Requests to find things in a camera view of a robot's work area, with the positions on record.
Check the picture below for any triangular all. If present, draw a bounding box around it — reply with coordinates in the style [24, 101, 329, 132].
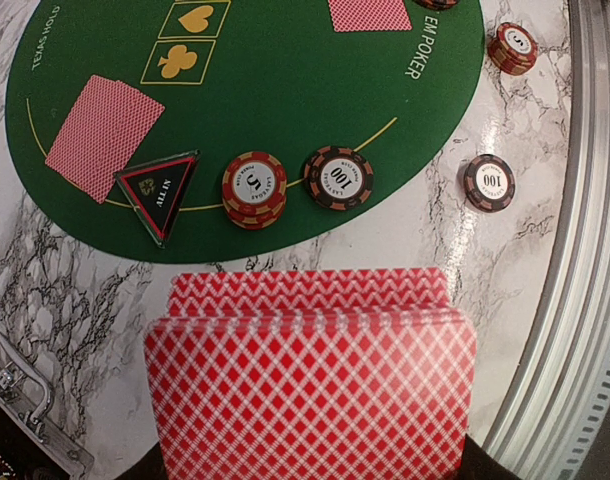
[114, 150, 201, 248]

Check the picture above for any brown poker chip stack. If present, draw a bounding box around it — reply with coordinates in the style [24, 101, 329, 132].
[463, 154, 516, 212]

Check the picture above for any front aluminium rail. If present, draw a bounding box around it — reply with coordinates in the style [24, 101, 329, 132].
[484, 1, 610, 479]

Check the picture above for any round green poker mat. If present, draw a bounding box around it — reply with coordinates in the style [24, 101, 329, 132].
[5, 1, 485, 264]

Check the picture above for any orange poker chip stack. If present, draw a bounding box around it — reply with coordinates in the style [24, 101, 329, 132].
[488, 22, 538, 76]

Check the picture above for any single red playing card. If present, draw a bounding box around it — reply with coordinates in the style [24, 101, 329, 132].
[45, 75, 124, 197]

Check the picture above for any red playing card deck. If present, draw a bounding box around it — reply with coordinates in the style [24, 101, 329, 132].
[144, 268, 476, 479]

